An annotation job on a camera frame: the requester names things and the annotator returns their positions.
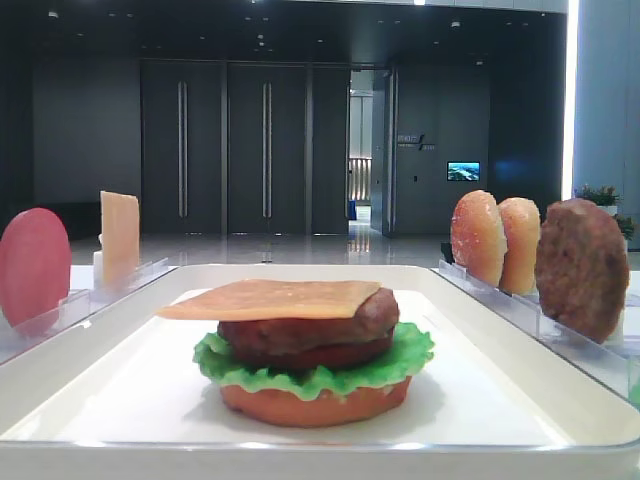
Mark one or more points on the red tomato slice in burger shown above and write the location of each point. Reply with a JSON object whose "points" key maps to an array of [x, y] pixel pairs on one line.
{"points": [[338, 356]]}

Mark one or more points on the clear acrylic rail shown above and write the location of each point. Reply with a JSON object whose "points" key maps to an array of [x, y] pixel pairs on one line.
{"points": [[607, 362], [76, 308]]}

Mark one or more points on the sesame bun half near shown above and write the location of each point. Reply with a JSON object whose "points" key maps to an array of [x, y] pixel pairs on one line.
{"points": [[521, 222]]}

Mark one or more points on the orange cheese slice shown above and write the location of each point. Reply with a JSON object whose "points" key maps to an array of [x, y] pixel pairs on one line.
{"points": [[120, 236], [262, 299]]}

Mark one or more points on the potted green plant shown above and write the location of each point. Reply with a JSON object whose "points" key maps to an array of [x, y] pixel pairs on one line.
{"points": [[608, 200]]}

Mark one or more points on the clear acrylic left rail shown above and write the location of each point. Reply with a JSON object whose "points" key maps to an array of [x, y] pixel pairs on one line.
{"points": [[76, 308]]}

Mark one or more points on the green lettuce leaf in burger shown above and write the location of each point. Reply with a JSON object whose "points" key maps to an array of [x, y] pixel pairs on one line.
{"points": [[411, 349]]}

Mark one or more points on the brown meat patty in burger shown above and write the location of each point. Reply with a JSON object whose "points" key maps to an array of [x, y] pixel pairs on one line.
{"points": [[249, 341]]}

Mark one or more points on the bottom burger bun half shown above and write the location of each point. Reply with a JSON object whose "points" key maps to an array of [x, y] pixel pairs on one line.
{"points": [[284, 409]]}

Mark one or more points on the sesame bun half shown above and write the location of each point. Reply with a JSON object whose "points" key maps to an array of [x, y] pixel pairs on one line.
{"points": [[521, 222], [477, 236]]}

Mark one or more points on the clear acrylic right rail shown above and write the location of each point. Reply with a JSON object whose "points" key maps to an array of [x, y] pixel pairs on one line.
{"points": [[607, 362]]}

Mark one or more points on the green lettuce leaf on holder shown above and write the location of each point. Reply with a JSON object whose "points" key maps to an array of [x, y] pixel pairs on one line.
{"points": [[633, 382]]}

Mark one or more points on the brown meat patty standing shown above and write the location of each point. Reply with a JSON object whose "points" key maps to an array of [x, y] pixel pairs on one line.
{"points": [[581, 269]]}

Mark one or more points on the sesame bun half far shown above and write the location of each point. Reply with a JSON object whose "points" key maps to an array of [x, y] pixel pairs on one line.
{"points": [[477, 236]]}

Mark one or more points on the white rectangular serving tray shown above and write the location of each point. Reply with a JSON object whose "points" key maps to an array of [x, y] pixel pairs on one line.
{"points": [[118, 396]]}

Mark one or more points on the upright orange cheese slice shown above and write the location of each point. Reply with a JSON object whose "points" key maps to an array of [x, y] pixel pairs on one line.
{"points": [[120, 236]]}

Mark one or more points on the wall mounted display screen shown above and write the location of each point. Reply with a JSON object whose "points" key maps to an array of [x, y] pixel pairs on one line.
{"points": [[463, 171]]}

